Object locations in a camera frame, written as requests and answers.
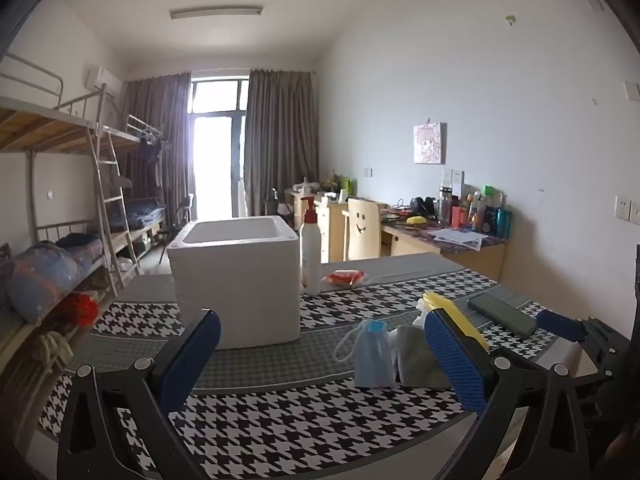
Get metal bunk ladder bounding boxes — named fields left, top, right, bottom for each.
left=87, top=127, right=133, bottom=296

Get small metal bunk bed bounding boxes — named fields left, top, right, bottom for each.
left=100, top=115, right=171, bottom=276

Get printed papers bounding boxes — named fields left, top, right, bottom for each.
left=432, top=228, right=483, bottom=251

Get wooden desk with drawers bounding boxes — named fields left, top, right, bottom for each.
left=285, top=187, right=351, bottom=263

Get grey cloth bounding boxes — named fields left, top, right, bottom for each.
left=395, top=324, right=451, bottom=390

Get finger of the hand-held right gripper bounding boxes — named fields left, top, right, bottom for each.
left=536, top=310, right=626, bottom=361

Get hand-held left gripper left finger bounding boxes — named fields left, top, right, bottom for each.
left=56, top=308, right=222, bottom=480

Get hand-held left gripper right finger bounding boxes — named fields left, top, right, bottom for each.
left=424, top=306, right=591, bottom=480

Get red snack packet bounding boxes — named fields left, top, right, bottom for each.
left=321, top=269, right=368, bottom=288

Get dark green flat case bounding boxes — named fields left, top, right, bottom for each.
left=467, top=292, right=538, bottom=339

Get wooden desk with patterned top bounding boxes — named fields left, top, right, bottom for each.
left=380, top=215, right=508, bottom=283

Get white pump bottle red cap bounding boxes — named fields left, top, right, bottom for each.
left=299, top=196, right=323, bottom=296

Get wall poster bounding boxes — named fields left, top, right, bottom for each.
left=413, top=122, right=446, bottom=165

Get brown curtain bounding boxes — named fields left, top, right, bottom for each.
left=122, top=72, right=193, bottom=231
left=243, top=68, right=321, bottom=221

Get blue folded bedding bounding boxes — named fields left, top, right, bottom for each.
left=122, top=199, right=167, bottom=231

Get cluster of toiletry bottles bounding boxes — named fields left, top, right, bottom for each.
left=437, top=185, right=512, bottom=238

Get ceiling tube light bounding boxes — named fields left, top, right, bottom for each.
left=169, top=5, right=264, bottom=21

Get glass balcony door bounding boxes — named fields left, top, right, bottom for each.
left=190, top=77, right=251, bottom=221

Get blue orange quilt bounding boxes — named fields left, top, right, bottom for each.
left=7, top=240, right=106, bottom=323

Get dark hanging clothes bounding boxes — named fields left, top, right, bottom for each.
left=137, top=135, right=166, bottom=191

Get beige cloth under bed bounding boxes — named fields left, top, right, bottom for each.
left=35, top=330, right=76, bottom=376

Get red bag under bed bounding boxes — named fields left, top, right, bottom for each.
left=65, top=292, right=98, bottom=326

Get white foam box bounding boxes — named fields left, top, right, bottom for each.
left=166, top=215, right=302, bottom=351

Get black folding chair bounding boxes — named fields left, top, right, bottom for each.
left=160, top=195, right=196, bottom=263

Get houndstooth tablecloth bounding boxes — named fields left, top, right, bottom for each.
left=37, top=252, right=601, bottom=480

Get white air conditioner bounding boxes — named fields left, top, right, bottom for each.
left=82, top=65, right=123, bottom=97

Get blue drawstring pouch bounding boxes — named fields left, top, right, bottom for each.
left=333, top=319, right=396, bottom=388

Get wooden chair with smiley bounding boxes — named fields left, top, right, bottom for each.
left=342, top=198, right=383, bottom=262

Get large metal bunk bed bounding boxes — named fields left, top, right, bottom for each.
left=0, top=52, right=126, bottom=411

